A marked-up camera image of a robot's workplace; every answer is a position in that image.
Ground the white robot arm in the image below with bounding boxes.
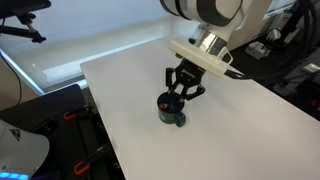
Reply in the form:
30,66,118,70
159,0,262,102

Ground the black perforated mounting board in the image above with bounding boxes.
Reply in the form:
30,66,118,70
31,106,118,180

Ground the orange handled clamp near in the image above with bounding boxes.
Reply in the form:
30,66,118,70
73,146,106,176

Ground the white power strip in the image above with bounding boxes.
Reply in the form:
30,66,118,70
245,41,270,60

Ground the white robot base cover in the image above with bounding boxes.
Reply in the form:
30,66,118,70
0,120,50,180

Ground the orange handled clamp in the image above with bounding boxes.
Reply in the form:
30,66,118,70
63,104,94,122
73,146,106,176

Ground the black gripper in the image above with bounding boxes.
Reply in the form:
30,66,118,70
165,59,206,102

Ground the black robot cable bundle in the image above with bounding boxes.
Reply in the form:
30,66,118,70
226,0,320,81

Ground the dark teal mug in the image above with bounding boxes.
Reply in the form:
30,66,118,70
157,92,186,128

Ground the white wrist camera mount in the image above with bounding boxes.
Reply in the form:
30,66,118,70
169,37,233,78

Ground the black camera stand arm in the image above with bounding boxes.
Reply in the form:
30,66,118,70
0,0,51,43

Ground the orange handled clamp far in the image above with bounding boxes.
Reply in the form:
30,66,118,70
63,104,94,122

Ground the orange capped marker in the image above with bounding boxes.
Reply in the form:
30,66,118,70
159,103,168,110

